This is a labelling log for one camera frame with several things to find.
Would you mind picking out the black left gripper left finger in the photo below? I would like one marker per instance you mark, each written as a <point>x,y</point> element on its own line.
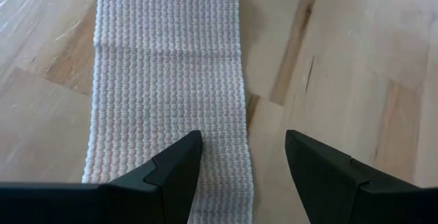
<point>137,203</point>

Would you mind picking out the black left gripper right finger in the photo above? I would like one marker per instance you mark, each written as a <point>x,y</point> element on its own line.
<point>342,196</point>

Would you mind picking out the white elastic bandage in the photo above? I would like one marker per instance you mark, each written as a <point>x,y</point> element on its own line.
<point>167,63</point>

